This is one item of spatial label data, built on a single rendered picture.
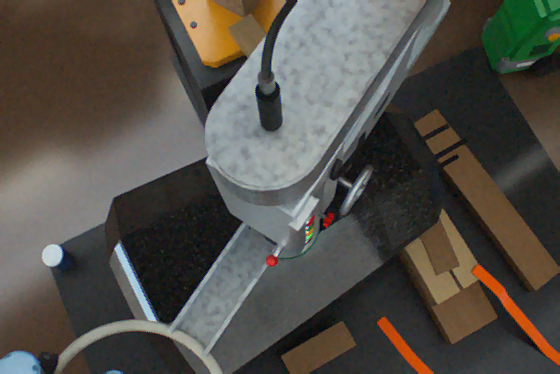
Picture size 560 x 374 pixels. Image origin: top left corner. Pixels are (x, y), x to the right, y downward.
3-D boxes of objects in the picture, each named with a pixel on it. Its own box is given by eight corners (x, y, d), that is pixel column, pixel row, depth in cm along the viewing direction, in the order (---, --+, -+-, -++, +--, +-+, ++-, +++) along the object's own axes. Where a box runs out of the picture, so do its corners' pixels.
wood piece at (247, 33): (229, 34, 211) (227, 27, 207) (251, 20, 213) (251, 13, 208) (259, 73, 206) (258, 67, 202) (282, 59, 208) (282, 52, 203)
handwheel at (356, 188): (342, 159, 162) (345, 139, 148) (372, 178, 160) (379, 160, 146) (312, 203, 159) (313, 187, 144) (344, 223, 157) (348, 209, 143)
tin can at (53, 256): (73, 248, 268) (62, 243, 256) (72, 269, 265) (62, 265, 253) (53, 250, 268) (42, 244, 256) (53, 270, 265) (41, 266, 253)
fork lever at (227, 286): (299, 126, 172) (299, 119, 168) (355, 160, 169) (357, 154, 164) (160, 325, 155) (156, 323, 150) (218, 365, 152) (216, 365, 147)
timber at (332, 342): (294, 379, 249) (294, 380, 237) (281, 355, 252) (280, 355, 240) (354, 345, 252) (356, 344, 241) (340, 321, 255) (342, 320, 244)
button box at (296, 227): (307, 223, 146) (308, 192, 119) (316, 229, 146) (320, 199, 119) (289, 250, 145) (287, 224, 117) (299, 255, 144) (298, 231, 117)
